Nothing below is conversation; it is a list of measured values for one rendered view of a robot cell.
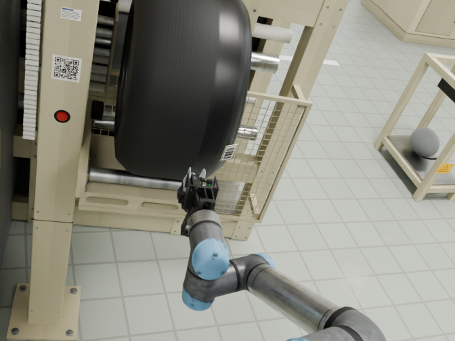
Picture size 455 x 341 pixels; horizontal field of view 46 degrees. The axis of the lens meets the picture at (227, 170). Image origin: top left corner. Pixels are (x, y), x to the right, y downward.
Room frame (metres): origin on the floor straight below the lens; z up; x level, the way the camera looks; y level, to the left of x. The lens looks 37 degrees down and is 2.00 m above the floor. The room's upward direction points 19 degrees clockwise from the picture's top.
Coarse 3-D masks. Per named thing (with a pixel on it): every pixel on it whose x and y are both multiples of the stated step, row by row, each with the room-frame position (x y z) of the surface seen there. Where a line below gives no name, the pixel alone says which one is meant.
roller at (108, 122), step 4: (104, 116) 1.47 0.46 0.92; (108, 116) 1.48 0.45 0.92; (112, 116) 1.49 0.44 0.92; (96, 120) 1.45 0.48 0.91; (100, 120) 1.45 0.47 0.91; (104, 120) 1.46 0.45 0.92; (108, 120) 1.46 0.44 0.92; (112, 120) 1.47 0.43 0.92; (96, 124) 1.44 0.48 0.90; (100, 124) 1.45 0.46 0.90; (104, 124) 1.45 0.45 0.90; (108, 124) 1.46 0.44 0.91; (112, 124) 1.46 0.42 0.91; (104, 128) 1.46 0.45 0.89; (108, 128) 1.46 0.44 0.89; (112, 128) 1.46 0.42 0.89
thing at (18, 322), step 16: (16, 288) 1.33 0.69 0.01; (80, 288) 1.44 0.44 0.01; (16, 304) 1.26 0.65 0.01; (64, 304) 1.33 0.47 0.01; (16, 320) 1.19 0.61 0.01; (64, 320) 1.26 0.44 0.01; (16, 336) 1.13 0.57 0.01; (32, 336) 1.15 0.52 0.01; (48, 336) 1.17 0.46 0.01; (64, 336) 1.19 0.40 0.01
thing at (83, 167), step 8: (88, 104) 1.47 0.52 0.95; (88, 112) 1.43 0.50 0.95; (88, 120) 1.38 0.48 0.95; (88, 128) 1.35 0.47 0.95; (88, 136) 1.31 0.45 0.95; (88, 144) 1.27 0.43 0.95; (80, 152) 1.22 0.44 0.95; (88, 152) 1.23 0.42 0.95; (80, 160) 1.18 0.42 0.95; (88, 160) 1.20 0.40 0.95; (80, 168) 1.15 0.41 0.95; (88, 168) 1.18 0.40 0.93; (80, 176) 1.13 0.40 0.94; (80, 184) 1.13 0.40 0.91; (80, 192) 1.13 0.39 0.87
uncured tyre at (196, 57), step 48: (144, 0) 1.29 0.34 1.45; (192, 0) 1.32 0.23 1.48; (240, 0) 1.44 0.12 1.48; (144, 48) 1.17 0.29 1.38; (192, 48) 1.20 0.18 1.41; (240, 48) 1.27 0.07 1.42; (144, 96) 1.11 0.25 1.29; (192, 96) 1.14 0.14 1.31; (240, 96) 1.21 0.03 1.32; (144, 144) 1.09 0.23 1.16; (192, 144) 1.13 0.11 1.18
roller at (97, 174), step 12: (96, 168) 1.20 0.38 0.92; (108, 168) 1.22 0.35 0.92; (96, 180) 1.18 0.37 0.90; (108, 180) 1.20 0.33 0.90; (120, 180) 1.21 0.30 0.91; (132, 180) 1.22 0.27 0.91; (144, 180) 1.24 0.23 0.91; (156, 180) 1.25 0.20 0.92; (168, 180) 1.27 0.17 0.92; (180, 180) 1.28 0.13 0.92
